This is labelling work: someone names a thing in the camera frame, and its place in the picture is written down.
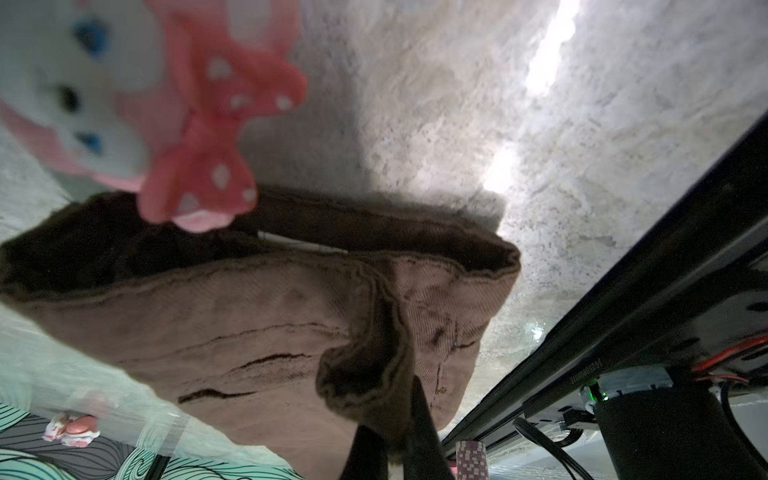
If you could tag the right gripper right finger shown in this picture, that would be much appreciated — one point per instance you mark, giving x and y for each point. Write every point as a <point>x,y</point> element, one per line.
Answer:
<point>424,457</point>

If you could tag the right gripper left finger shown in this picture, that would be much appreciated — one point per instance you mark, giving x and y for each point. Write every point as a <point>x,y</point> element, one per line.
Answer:
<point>368,457</point>

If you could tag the brown trousers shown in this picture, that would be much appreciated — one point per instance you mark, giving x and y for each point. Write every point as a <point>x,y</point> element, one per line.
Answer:
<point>287,329</point>

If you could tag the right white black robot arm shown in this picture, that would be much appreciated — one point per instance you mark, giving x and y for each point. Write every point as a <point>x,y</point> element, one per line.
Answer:
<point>664,433</point>

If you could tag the small pink white cupcake toy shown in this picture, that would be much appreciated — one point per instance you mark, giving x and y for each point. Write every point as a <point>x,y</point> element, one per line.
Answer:
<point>72,430</point>

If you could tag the pink plush bear toy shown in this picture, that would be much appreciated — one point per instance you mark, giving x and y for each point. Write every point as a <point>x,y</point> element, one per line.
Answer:
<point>149,97</point>

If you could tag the black front mounting rail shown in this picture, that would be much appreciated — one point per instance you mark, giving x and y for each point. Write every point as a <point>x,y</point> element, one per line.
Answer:
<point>718,220</point>

